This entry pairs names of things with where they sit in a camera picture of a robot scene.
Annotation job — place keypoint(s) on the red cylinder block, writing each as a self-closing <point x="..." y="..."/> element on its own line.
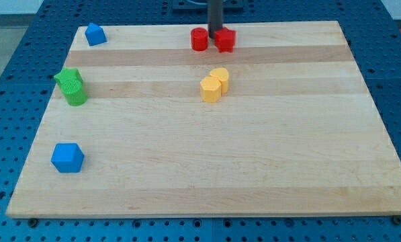
<point x="199" y="39"/>

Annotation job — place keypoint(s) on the yellow hexagon block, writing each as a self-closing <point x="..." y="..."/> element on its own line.
<point x="210" y="89"/>

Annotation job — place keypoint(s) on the yellow heart block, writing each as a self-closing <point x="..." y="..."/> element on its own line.
<point x="223" y="76"/>

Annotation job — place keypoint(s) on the wooden board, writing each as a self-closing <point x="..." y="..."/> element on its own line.
<point x="297" y="133"/>

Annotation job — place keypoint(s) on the red star block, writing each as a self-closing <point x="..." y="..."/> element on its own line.
<point x="225" y="39"/>

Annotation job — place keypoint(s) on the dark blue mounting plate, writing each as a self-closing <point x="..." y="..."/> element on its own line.
<point x="181" y="6"/>

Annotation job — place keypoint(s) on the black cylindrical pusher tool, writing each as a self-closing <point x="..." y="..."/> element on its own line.
<point x="215" y="16"/>

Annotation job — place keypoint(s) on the green cylinder block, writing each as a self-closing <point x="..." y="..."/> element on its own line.
<point x="73" y="92"/>

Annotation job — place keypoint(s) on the blue pentagon block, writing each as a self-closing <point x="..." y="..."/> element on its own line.
<point x="95" y="34"/>

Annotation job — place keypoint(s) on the blue cube block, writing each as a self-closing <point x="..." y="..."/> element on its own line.
<point x="67" y="157"/>

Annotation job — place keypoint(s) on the green star block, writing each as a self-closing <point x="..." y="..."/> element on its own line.
<point x="67" y="74"/>

